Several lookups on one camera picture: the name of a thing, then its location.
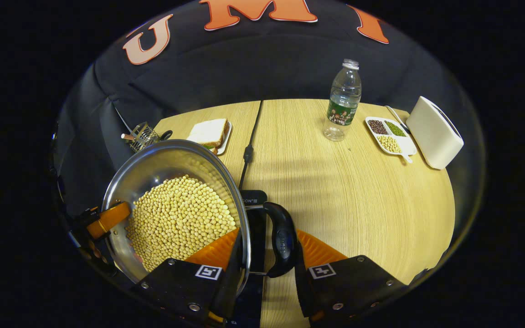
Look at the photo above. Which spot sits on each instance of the white divided dish with beans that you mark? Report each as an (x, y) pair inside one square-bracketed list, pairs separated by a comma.
[(390, 136)]

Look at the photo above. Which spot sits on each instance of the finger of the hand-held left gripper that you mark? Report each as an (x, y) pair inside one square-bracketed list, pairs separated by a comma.
[(110, 218)]

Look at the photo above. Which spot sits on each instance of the white toaster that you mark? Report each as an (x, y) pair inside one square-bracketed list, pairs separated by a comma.
[(433, 132)]

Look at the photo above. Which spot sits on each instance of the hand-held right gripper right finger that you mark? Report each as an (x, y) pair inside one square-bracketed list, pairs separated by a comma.
[(306, 282)]

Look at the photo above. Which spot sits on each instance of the black backdrop cloth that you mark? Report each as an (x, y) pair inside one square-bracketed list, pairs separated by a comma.
[(253, 64)]

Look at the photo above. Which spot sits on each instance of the small white plate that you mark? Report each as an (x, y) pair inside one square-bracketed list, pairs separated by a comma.
[(225, 139)]

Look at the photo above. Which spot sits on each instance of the pile of yellow soybeans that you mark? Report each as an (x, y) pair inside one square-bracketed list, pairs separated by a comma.
[(180, 218)]

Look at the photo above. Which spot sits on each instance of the clear plastic water bottle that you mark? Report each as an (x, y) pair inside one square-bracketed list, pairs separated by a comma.
[(343, 100)]

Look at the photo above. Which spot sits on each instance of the black induction cooktop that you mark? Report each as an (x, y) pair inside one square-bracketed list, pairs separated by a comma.
[(255, 246)]

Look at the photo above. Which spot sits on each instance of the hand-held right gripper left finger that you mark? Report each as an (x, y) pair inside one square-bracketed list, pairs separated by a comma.
[(228, 282)]

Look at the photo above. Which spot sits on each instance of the sandwich with lettuce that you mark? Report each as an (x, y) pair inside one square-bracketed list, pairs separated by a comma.
[(208, 133)]

